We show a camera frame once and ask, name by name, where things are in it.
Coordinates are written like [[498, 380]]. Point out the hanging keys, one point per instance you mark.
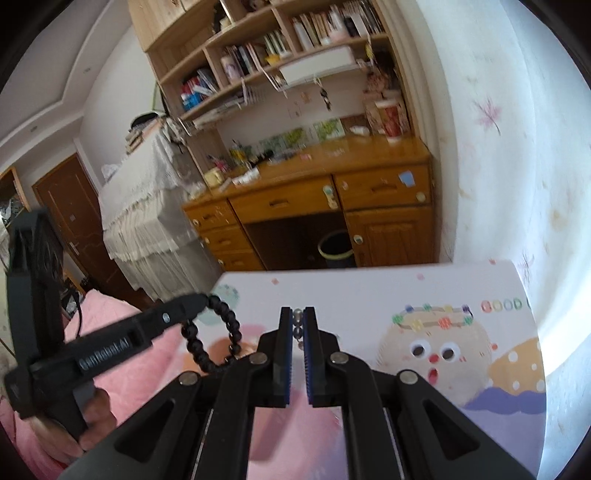
[[326, 99]]

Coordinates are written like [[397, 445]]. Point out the black trash bin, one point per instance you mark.
[[336, 251]]

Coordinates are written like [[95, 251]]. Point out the white lace furniture cover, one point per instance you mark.
[[152, 221]]

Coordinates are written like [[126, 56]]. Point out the stack of books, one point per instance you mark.
[[143, 131]]

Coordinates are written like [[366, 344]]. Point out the brown wooden door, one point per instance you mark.
[[64, 203]]

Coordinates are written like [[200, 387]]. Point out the wooden bookshelf hutch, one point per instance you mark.
[[157, 27]]

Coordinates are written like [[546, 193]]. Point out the yellow cup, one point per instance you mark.
[[214, 177]]

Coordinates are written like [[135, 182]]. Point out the green plant picture cards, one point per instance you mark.
[[300, 136]]

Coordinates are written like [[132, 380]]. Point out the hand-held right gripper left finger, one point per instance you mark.
[[288, 364]]

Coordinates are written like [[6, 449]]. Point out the white printed mug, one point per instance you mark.
[[230, 68]]

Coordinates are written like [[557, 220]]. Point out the white tissue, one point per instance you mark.
[[111, 171]]

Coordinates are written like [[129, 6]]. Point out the wooden desk with drawers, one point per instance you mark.
[[300, 198]]

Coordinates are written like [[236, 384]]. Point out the row of tall books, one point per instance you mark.
[[337, 21]]

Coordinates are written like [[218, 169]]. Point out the white plastic hook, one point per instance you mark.
[[329, 196]]

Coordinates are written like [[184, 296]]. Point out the row of blue red books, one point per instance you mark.
[[198, 90]]

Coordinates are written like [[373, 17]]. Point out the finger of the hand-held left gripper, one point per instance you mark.
[[175, 314]]

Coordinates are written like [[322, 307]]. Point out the pen holder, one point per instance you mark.
[[236, 154]]

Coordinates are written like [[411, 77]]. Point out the person's left hand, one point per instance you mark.
[[99, 415]]

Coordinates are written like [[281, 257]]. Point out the cartoon printed tablecloth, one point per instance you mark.
[[415, 300]]

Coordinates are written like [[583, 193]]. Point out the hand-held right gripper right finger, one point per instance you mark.
[[308, 369]]

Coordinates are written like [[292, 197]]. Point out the red paper cup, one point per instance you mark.
[[388, 120]]

